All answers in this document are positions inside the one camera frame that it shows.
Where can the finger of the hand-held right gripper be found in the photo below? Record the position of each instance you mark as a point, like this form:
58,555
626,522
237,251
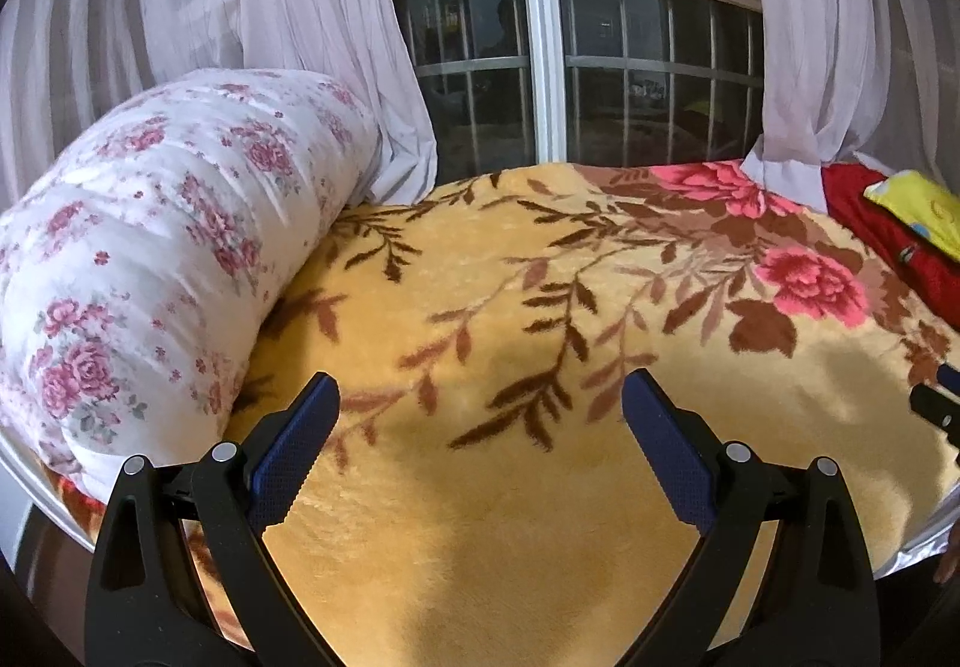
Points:
934,406

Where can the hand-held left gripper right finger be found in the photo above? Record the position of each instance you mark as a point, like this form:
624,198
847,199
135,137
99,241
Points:
671,457

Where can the white floral quilt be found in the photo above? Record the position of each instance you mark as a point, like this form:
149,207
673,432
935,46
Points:
150,247

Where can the yellow floral blanket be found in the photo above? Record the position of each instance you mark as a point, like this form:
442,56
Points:
487,277

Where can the yellow printed pillow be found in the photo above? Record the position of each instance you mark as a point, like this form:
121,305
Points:
922,205

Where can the barred white-framed window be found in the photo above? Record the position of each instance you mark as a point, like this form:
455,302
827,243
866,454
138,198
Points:
540,36

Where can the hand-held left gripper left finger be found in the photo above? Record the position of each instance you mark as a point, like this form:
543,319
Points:
292,449

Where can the red cloth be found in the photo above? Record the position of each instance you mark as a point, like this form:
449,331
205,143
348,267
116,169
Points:
862,209

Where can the white mattress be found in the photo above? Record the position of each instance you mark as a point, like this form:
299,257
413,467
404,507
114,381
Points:
37,487

